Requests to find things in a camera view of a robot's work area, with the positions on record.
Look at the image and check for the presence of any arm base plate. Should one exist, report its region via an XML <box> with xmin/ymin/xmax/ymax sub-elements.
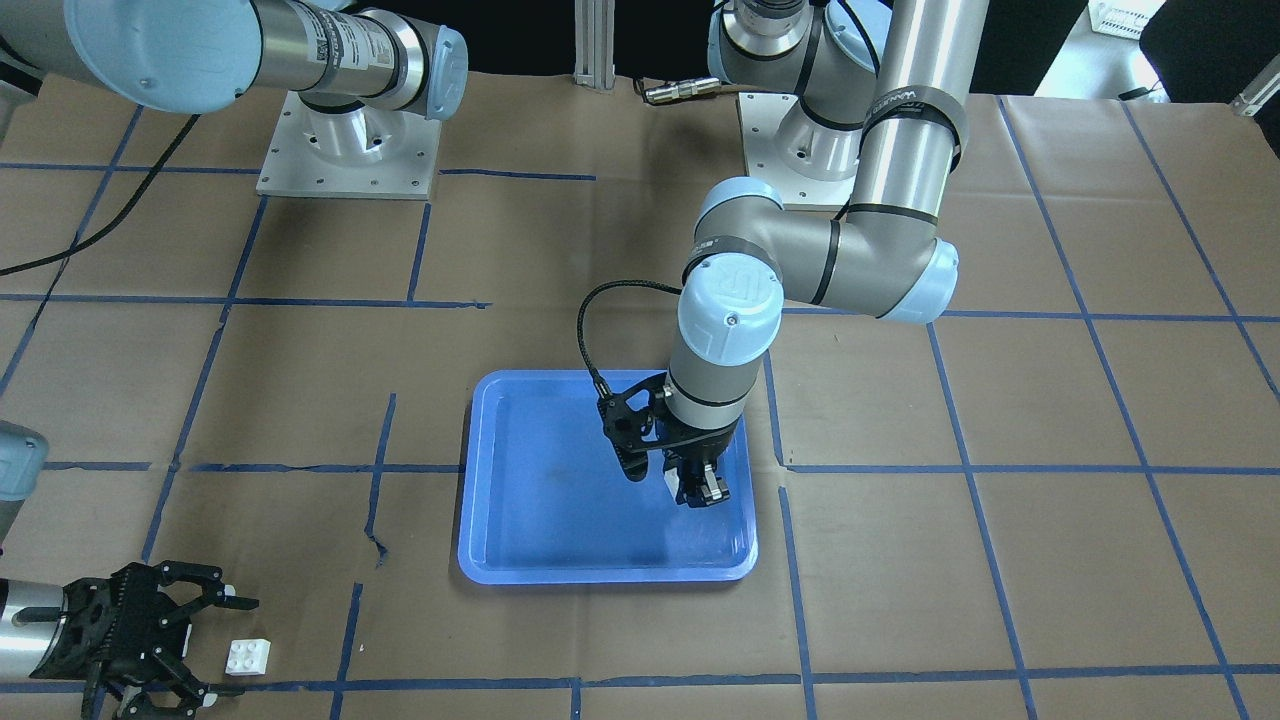
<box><xmin>739</xmin><ymin>92</ymin><xmax>861</xmax><ymax>211</ymax></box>
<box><xmin>256</xmin><ymin>92</ymin><xmax>442</xmax><ymax>201</ymax></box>

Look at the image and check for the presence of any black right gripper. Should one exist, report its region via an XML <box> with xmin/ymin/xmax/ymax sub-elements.
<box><xmin>40</xmin><ymin>562</ymin><xmax>260</xmax><ymax>719</ymax></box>

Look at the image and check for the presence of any white block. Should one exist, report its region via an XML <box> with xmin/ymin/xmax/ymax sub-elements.
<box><xmin>224</xmin><ymin>638</ymin><xmax>273</xmax><ymax>676</ymax></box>
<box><xmin>663</xmin><ymin>468</ymin><xmax>680</xmax><ymax>498</ymax></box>

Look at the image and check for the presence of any blue plastic tray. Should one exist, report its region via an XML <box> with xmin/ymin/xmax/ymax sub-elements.
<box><xmin>457</xmin><ymin>369</ymin><xmax>759</xmax><ymax>585</ymax></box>

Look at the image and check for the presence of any aluminium frame post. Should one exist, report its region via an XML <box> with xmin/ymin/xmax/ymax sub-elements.
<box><xmin>572</xmin><ymin>0</ymin><xmax>616</xmax><ymax>94</ymax></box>

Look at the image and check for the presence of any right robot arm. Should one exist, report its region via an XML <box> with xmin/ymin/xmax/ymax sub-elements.
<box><xmin>3</xmin><ymin>1</ymin><xmax>468</xmax><ymax>719</ymax></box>

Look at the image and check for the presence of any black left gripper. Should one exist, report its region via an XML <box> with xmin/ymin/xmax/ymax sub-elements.
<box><xmin>600</xmin><ymin>374</ymin><xmax>736</xmax><ymax>507</ymax></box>

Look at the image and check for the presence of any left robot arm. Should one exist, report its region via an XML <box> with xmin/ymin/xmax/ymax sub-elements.
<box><xmin>590</xmin><ymin>1</ymin><xmax>988</xmax><ymax>507</ymax></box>

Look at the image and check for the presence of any brown paper table cover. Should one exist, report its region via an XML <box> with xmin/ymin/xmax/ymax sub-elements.
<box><xmin>0</xmin><ymin>72</ymin><xmax>1280</xmax><ymax>720</ymax></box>

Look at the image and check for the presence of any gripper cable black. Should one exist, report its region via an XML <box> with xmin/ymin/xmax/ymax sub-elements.
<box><xmin>576</xmin><ymin>281</ymin><xmax>684</xmax><ymax>404</ymax></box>

